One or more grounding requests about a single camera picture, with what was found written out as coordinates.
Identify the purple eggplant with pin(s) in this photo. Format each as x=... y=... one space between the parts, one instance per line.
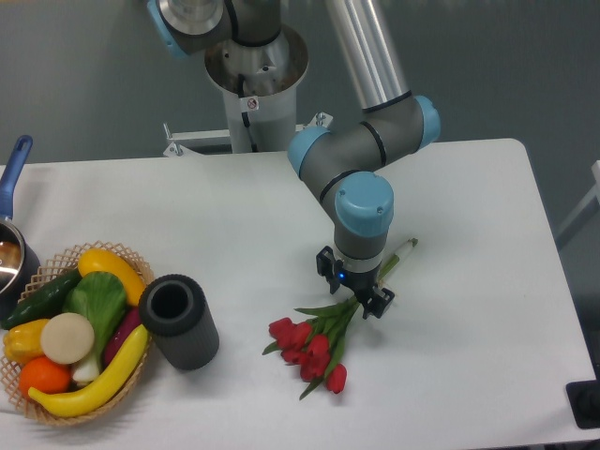
x=130 y=321

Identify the red tulip bouquet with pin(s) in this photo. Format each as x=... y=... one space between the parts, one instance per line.
x=315 y=345

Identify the long yellow squash front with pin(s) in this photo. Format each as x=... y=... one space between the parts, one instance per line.
x=104 y=387

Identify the beige round disc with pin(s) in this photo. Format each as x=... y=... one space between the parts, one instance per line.
x=67 y=338

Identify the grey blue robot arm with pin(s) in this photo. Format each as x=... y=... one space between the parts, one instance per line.
x=340 y=170

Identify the dark grey ribbed vase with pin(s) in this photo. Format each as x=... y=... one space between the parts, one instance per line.
x=175 y=312

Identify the yellow squash back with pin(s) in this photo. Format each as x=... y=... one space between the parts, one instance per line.
x=103 y=260

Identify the yellow bell pepper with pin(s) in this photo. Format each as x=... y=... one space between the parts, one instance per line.
x=22 y=343

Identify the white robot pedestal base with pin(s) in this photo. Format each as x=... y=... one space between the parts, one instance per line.
x=258 y=87

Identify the orange fruit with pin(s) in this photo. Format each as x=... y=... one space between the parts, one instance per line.
x=45 y=375

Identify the black device at edge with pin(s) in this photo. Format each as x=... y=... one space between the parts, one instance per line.
x=584 y=402

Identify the green lettuce leaf vegetable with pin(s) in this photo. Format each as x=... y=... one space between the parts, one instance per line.
x=101 y=298

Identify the blue handled saucepan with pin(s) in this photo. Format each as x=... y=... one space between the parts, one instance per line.
x=18 y=261

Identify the dark green cucumber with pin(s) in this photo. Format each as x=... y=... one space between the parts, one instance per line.
x=45 y=302

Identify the woven wicker basket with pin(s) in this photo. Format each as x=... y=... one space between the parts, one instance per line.
x=56 y=266

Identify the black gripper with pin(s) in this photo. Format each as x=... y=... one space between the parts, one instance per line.
x=360 y=276

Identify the white frame at right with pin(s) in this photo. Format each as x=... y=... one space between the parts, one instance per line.
x=585 y=209

